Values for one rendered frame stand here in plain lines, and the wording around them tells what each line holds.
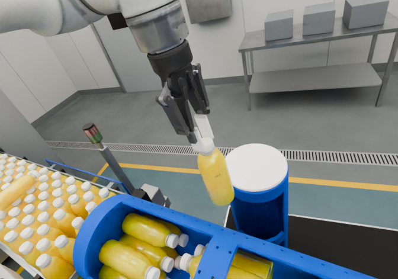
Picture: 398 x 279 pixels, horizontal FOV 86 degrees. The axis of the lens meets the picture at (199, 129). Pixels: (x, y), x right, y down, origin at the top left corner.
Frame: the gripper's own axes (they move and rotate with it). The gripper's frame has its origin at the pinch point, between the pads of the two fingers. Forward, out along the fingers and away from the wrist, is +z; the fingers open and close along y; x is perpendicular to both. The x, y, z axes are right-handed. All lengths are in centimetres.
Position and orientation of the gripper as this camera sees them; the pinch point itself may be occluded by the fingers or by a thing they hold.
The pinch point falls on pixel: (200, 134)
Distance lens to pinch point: 48.5
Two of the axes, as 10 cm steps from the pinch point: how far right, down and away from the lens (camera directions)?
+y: 4.4, -6.5, 6.2
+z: 2.9, 7.6, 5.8
